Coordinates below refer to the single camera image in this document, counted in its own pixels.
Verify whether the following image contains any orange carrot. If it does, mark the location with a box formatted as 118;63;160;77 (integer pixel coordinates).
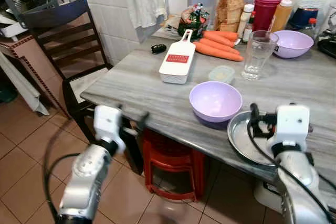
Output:
193;42;244;62
197;38;242;56
204;30;240;42

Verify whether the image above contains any green snack bag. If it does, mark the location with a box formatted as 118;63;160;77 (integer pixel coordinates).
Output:
177;3;210;40

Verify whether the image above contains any black car key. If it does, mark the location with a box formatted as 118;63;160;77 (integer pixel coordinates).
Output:
151;44;167;54

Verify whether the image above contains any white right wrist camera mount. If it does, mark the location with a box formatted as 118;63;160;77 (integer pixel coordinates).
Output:
272;104;311;147

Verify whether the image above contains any dark table leg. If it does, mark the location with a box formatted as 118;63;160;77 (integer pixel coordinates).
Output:
123;129;145;175

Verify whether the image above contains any white grater with red label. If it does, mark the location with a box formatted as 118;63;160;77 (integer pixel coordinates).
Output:
159;28;197;85

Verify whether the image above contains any lilac plastic bowl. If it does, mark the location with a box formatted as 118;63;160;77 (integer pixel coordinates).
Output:
271;30;315;59
189;81;244;124

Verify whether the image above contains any small clear plastic container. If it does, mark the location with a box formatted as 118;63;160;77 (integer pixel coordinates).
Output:
207;65;236;85

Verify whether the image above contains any white leaning board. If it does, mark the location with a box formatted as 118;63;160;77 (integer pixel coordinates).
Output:
0;51;44;115

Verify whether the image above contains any round metal plate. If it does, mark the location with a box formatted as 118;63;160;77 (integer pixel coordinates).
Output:
227;111;285;167

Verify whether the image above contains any red-lidded jar of crackers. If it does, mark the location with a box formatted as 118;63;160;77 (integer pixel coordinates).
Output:
216;0;253;34

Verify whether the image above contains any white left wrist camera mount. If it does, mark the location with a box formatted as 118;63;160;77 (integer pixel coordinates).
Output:
93;104;125;144

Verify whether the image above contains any small red-capped sauce bottle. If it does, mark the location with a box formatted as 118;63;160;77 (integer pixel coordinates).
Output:
306;18;319;39

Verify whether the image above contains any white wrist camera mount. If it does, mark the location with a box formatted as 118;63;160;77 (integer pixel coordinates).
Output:
272;104;311;147
93;104;125;144

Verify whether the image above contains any dark wooden chair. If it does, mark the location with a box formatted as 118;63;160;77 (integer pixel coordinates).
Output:
18;0;114;131

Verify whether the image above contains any black flat object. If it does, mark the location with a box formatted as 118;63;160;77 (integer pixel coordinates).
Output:
317;37;336;58

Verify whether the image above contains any red plastic stool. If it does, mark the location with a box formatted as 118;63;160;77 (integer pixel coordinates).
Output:
141;128;206;202

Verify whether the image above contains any small white bottle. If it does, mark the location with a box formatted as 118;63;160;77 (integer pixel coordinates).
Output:
237;4;255;39

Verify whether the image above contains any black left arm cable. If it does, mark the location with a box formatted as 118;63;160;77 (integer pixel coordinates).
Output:
41;123;80;217

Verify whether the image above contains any clear drinking glass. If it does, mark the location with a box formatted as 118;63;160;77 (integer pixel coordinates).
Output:
241;30;280;81

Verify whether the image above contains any clear container with blue content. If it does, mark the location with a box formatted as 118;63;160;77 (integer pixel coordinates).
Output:
288;0;328;30

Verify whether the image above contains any amber bottle with white cap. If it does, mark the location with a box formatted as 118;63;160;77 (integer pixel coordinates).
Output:
270;0;293;33

